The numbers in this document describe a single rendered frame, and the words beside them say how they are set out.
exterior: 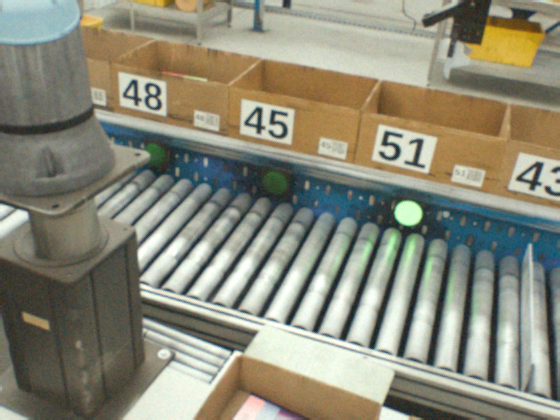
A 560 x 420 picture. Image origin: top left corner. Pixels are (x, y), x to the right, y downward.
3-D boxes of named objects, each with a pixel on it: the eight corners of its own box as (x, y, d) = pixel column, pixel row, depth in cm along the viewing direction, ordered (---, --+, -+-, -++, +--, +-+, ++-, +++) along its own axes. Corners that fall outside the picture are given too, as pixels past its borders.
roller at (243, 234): (181, 312, 144) (181, 295, 141) (258, 207, 187) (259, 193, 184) (200, 318, 143) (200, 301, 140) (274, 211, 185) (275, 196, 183)
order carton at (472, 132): (352, 166, 175) (360, 111, 166) (372, 128, 199) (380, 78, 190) (492, 196, 166) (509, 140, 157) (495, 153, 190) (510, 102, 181)
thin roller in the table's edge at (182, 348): (109, 320, 133) (221, 364, 124) (114, 314, 134) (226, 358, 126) (109, 326, 134) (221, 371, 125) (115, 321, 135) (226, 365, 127)
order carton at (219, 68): (112, 114, 193) (108, 62, 184) (157, 85, 217) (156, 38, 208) (227, 139, 184) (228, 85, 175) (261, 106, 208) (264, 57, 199)
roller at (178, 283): (156, 305, 145) (156, 288, 143) (239, 202, 188) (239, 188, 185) (175, 310, 144) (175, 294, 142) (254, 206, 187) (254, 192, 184)
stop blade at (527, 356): (519, 393, 128) (531, 362, 123) (519, 270, 165) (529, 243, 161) (522, 394, 128) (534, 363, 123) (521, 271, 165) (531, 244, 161)
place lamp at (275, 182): (262, 191, 180) (263, 170, 176) (263, 189, 181) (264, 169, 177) (284, 197, 178) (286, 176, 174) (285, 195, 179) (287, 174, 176)
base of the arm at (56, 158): (55, 207, 84) (41, 141, 79) (-41, 179, 91) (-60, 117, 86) (140, 154, 99) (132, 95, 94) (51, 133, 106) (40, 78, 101)
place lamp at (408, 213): (393, 222, 171) (397, 201, 167) (394, 220, 172) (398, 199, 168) (418, 228, 169) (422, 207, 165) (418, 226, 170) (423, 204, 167)
